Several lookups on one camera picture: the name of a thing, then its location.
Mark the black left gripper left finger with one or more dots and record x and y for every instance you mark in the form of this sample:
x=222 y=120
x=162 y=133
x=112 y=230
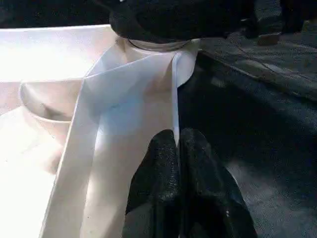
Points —
x=156 y=178

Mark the white plastic table top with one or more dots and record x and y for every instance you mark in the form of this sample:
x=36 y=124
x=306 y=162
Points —
x=74 y=124

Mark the white plastic table leg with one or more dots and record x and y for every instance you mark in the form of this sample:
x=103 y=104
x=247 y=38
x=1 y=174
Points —
x=158 y=45

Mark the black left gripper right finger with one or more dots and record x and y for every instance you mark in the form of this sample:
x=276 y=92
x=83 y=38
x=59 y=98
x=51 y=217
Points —
x=205 y=188

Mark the black work mat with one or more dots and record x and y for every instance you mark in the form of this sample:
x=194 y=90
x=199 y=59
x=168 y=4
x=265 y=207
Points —
x=247 y=111

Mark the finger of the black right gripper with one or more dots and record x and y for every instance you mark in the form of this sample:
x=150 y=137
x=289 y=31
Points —
x=178 y=17

